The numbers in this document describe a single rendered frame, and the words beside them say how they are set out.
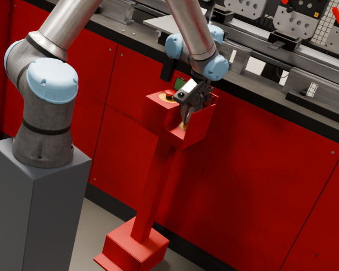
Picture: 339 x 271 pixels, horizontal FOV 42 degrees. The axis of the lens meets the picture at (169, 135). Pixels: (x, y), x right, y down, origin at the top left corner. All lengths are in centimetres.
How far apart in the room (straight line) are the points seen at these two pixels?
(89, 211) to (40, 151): 113
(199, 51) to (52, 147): 47
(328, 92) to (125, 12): 90
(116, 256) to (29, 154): 94
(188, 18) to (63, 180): 52
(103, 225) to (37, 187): 108
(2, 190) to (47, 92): 32
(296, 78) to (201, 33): 62
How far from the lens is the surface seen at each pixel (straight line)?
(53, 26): 114
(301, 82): 171
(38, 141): 108
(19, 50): 117
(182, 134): 155
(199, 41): 120
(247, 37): 201
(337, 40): 165
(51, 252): 131
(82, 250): 200
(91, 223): 213
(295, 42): 191
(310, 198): 173
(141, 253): 188
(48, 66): 107
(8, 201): 120
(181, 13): 114
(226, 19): 200
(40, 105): 104
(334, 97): 170
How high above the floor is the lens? 143
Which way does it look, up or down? 29 degrees down
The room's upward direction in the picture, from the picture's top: 17 degrees clockwise
